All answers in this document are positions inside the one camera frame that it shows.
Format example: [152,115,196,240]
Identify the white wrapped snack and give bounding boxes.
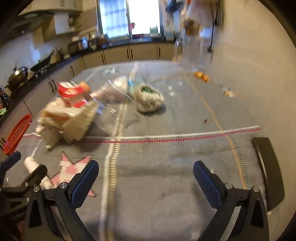
[134,84,165,113]

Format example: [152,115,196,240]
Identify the red plastic basket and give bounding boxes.
[3,114,32,155]

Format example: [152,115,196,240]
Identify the clear plastic container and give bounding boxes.
[173,37,208,73]

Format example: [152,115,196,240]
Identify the white wrapper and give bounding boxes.
[24,156,53,188]

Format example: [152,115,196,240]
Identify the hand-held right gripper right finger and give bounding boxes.
[193,161,270,241]

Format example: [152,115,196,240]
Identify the range hood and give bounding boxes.
[7,11,55,35]

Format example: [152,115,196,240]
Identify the kitchen window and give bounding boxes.
[97,0,162,39]

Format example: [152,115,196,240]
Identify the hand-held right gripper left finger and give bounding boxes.
[23,159,100,241]

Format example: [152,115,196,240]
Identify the lidded steel wok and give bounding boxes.
[5,61,29,91]

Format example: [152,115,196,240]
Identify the gold tin lid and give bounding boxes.
[40,101,99,143]

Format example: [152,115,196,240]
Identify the orange crumpled wrapper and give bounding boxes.
[194,71,210,83]

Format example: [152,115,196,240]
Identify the dark sauce bottle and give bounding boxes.
[0,86,11,109]

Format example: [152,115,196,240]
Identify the hanging bag with brown contents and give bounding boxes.
[184,19,201,37]

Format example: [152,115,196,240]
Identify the teal utensil holder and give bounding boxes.
[165,21,175,42]

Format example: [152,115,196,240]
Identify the orange drink carton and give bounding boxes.
[57,81,91,108]

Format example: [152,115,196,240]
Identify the black kitchen countertop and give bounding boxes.
[0,38,176,123]

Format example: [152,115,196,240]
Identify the grey printed tablecloth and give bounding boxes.
[14,60,269,241]

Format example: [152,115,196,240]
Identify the clear plastic packaging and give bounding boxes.
[91,75,139,136]

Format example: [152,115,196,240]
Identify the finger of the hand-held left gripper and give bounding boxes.
[0,152,22,183]
[21,164,48,189]

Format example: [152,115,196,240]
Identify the beige kitchen cabinets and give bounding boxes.
[0,43,183,144]

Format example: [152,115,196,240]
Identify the black power cable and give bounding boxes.
[207,0,221,53]

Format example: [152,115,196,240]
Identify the black wok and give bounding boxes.
[30,50,56,73]

